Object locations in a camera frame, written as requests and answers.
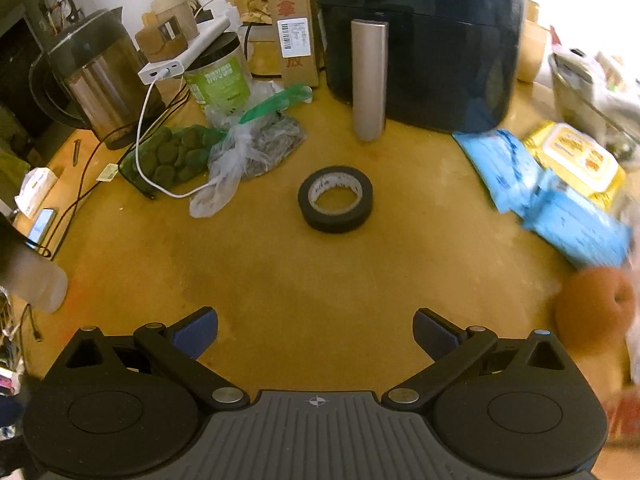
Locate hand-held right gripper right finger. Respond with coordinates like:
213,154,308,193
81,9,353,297
382,307,577,406

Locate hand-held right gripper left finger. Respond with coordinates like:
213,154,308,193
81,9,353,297
65,306,251,406

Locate black tape roll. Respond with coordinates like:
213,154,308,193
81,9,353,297
298,165,374,234

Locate brown round fruit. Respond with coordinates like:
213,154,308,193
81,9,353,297
554,265,636,357

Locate black frosted shaker bottle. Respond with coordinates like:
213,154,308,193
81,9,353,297
0,212,69,313

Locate blue wipes packet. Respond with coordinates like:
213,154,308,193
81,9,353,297
522,170,633,268
452,130,545,213

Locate green bag of cakes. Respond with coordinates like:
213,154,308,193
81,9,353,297
120,125,228,193

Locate smartphone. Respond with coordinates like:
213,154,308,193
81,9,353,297
27,208,57,244

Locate clear plastic bag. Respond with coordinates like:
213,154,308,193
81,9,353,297
189,85,313,219

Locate white tissue pack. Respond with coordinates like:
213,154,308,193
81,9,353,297
15,167,62,219

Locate yellow wipes packet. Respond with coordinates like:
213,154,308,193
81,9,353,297
522,122,627,211

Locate green cloth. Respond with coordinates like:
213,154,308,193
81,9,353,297
0,150,32,202

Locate green label jar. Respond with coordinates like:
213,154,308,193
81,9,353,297
182,32,253,116

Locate steel electric kettle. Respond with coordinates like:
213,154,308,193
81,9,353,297
29,7,168,151

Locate black air fryer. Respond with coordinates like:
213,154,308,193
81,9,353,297
312,0,528,142

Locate white power bank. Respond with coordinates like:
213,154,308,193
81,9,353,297
138,16,232,85

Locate wooden block holder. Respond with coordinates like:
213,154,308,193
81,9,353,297
135,10,188,67

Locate dark cabinet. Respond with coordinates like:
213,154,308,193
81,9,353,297
0,2,56,136

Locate tall cardboard carton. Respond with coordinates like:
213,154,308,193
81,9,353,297
261,0,321,88

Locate black cable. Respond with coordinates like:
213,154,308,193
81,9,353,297
22,90,187,343

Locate white charging cable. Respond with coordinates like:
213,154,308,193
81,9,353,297
136,67,222,199

